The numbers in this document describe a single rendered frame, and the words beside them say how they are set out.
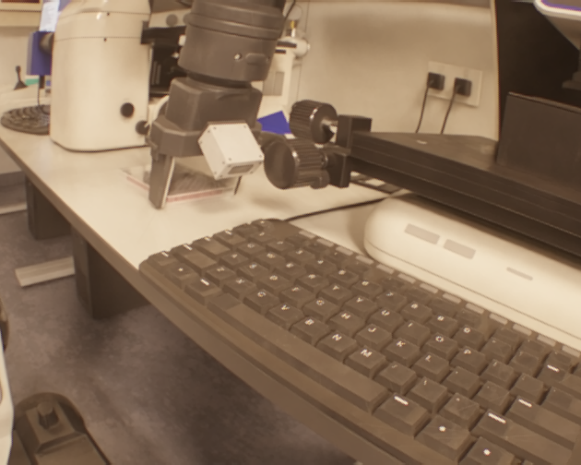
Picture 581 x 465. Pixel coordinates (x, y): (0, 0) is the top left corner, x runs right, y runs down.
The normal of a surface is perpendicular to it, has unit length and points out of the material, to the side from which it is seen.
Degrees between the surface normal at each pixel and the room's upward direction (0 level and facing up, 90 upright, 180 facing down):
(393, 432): 5
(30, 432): 45
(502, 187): 90
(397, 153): 90
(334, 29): 90
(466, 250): 52
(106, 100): 90
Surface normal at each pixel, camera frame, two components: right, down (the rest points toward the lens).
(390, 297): 0.05, -0.91
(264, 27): 0.67, 0.51
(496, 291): -0.68, 0.08
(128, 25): 0.70, 0.33
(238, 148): 0.56, -0.48
